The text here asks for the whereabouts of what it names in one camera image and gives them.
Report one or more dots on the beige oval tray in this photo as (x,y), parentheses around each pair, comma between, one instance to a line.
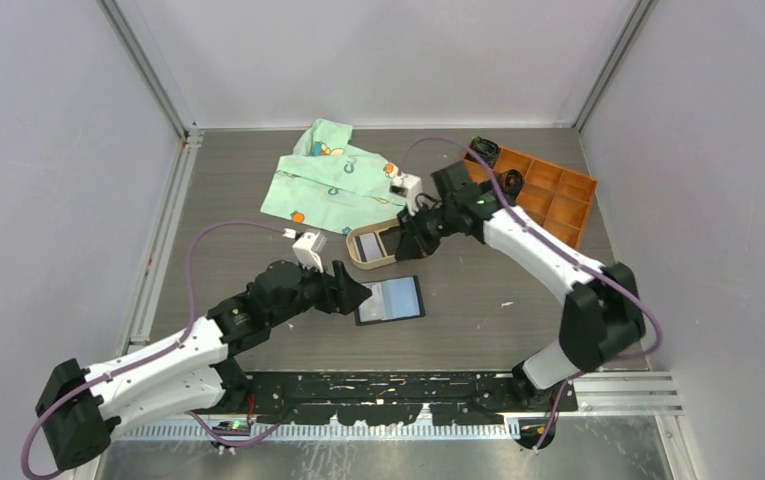
(381,244)

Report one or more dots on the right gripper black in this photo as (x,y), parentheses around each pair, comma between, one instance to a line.
(412,246)

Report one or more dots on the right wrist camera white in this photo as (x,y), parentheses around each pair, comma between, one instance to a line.
(407,187)

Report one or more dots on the rolled dark belt back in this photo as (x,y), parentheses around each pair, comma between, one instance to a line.
(484,146)

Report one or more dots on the white striped card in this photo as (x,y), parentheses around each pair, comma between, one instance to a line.
(369,248)

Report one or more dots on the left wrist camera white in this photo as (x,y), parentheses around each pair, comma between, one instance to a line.
(307,247)

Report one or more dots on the green cartoon print cloth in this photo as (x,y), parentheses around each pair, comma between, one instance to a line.
(329,184)

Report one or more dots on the black vip card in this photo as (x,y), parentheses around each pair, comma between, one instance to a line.
(390,240)

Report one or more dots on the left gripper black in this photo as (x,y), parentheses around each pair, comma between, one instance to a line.
(340,292)

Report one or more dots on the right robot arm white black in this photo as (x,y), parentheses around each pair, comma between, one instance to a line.
(601,316)

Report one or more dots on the black leather card holder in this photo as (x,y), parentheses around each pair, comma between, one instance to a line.
(391,300)

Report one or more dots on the orange compartment organizer tray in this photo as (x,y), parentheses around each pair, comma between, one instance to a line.
(559,199)

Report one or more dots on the slotted metal cable duct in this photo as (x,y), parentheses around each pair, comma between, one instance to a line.
(422,429)

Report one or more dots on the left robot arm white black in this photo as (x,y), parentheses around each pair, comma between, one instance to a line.
(82,409)

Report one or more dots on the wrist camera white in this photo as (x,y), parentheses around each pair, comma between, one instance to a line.
(307,247)
(407,187)

